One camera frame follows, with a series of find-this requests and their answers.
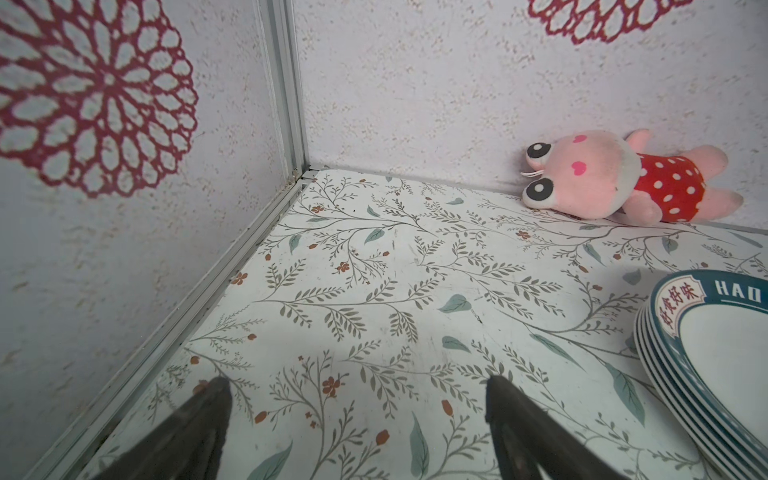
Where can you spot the pink plush toy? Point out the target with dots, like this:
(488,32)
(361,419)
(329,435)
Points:
(598,174)

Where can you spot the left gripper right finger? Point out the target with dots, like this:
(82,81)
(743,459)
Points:
(528,444)

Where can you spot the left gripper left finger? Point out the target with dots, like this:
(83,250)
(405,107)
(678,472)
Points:
(188,445)

